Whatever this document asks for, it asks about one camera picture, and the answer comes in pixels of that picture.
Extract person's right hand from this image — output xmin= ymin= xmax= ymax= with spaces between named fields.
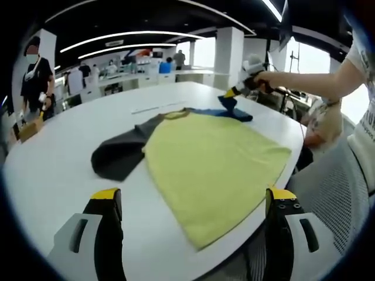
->
xmin=252 ymin=71 xmax=279 ymax=92

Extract dark hanging panel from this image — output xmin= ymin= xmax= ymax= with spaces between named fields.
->
xmin=278 ymin=0 xmax=294 ymax=50

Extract bright ceiling light strip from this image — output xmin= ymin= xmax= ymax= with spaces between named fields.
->
xmin=260 ymin=0 xmax=284 ymax=21

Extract brown cardboard box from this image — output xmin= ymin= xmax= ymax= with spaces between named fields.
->
xmin=17 ymin=118 xmax=45 ymax=142

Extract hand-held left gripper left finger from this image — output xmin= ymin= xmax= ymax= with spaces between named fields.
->
xmin=46 ymin=187 xmax=127 ymax=281

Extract short ceiling light strip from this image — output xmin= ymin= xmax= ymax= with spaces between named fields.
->
xmin=78 ymin=43 xmax=176 ymax=59

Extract long ceiling light strip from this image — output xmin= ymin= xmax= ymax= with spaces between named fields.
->
xmin=60 ymin=31 xmax=203 ymax=53

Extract grey mesh chair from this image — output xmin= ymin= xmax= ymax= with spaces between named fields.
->
xmin=216 ymin=137 xmax=375 ymax=281

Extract white counter cabinets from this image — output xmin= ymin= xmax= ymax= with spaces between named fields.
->
xmin=63 ymin=68 xmax=223 ymax=103

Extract black equipment stand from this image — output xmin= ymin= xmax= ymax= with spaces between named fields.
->
xmin=288 ymin=43 xmax=302 ymax=74

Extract person's white printed shirt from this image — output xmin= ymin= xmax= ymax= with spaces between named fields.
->
xmin=345 ymin=29 xmax=375 ymax=194

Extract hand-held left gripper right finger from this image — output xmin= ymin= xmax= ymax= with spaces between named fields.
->
xmin=265 ymin=187 xmax=338 ymax=281

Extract yellow grey blue garment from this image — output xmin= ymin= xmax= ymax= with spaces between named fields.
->
xmin=90 ymin=95 xmax=292 ymax=252

